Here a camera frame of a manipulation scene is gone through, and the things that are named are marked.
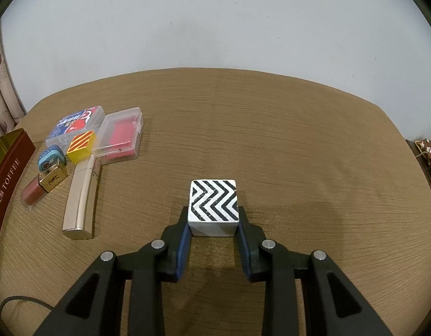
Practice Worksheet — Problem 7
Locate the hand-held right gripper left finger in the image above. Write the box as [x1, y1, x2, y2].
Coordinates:
[33, 206, 192, 336]

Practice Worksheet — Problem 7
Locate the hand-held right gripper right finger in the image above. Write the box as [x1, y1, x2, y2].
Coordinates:
[234, 206, 394, 336]

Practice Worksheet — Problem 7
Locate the black white zigzag block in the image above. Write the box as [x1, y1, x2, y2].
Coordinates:
[187, 178, 240, 237]

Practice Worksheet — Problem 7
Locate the ribbed rose gold case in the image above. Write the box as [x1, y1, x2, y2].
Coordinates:
[62, 154, 103, 241]

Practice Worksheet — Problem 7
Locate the pink lip gloss gold cap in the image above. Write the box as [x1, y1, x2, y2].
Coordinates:
[21, 165, 67, 211]

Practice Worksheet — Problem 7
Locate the small blue tin with chain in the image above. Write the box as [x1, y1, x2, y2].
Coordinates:
[38, 144, 67, 173]

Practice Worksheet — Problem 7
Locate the red and gold tin box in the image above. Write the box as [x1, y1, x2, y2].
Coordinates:
[0, 128, 36, 259]

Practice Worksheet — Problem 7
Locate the clear case with red cards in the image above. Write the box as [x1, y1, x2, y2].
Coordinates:
[93, 107, 146, 165]

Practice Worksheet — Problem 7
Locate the yellow block with red stripes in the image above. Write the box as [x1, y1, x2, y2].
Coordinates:
[67, 130, 97, 164]

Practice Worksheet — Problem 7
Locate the clear case with blue-red cards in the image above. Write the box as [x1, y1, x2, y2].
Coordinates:
[45, 104, 106, 148]

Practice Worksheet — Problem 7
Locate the dark wooden furniture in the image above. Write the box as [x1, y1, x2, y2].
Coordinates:
[406, 139, 431, 214]

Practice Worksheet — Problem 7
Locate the floral patterned cloth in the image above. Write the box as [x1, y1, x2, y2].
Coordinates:
[415, 136, 431, 163]

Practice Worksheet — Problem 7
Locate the beige patterned curtain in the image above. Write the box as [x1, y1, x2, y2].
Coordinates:
[0, 21, 27, 141]

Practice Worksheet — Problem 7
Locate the black cable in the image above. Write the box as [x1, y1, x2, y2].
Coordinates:
[0, 296, 55, 314]

